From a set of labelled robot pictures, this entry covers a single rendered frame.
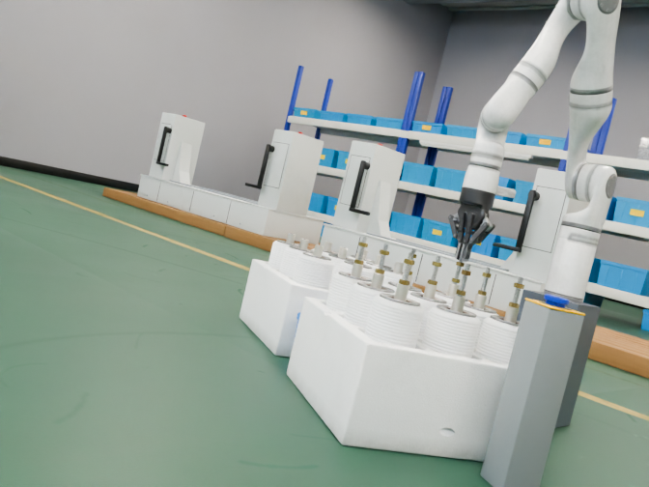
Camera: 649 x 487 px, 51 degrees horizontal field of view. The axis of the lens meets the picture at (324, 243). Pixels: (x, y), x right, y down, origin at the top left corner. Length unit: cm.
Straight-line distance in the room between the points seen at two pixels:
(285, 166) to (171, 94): 388
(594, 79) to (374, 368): 84
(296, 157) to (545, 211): 186
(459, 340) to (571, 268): 52
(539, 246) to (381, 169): 118
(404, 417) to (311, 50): 866
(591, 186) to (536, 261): 177
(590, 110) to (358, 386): 85
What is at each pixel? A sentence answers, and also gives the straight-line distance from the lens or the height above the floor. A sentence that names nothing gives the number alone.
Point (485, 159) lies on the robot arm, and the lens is 153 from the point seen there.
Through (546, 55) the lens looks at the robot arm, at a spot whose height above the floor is 81.
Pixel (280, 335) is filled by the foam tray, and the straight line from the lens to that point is 168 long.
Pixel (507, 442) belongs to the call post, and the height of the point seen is 8.
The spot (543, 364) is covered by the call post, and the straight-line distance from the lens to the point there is 116.
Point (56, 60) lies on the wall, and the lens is 763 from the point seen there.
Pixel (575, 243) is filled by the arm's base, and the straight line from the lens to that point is 170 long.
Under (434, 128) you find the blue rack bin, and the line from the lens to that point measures 709.
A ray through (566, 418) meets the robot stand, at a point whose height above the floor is 2.
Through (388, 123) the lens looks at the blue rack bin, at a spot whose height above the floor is 137.
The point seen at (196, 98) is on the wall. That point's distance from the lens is 849.
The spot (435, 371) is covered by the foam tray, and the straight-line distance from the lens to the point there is 122.
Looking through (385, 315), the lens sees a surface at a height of 22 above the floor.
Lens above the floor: 39
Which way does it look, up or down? 3 degrees down
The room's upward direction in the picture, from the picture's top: 13 degrees clockwise
